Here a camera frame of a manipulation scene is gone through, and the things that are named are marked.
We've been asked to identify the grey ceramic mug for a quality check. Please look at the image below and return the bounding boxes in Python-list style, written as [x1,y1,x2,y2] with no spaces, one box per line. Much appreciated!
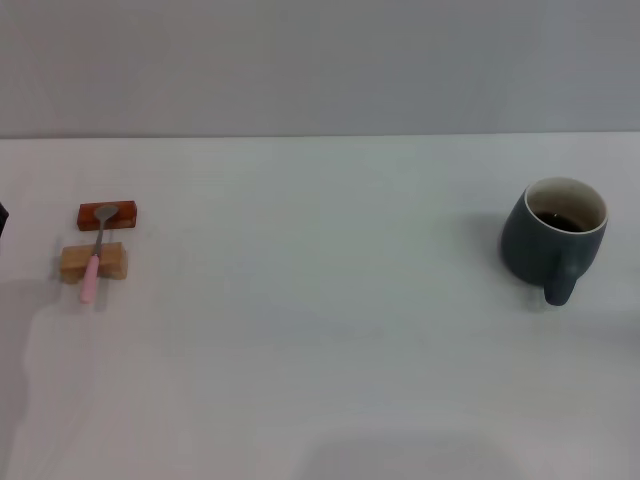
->
[501,175,610,307]

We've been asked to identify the pink handled metal spoon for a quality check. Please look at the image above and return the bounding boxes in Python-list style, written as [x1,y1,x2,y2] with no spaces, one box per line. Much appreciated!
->
[79,204,120,304]

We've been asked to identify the reddish brown wooden block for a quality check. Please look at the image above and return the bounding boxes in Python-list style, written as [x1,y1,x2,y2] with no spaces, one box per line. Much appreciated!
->
[77,200,140,232]

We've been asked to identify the light wooden bridge block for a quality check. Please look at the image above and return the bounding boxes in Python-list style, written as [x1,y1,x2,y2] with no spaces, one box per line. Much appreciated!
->
[59,241,129,285]

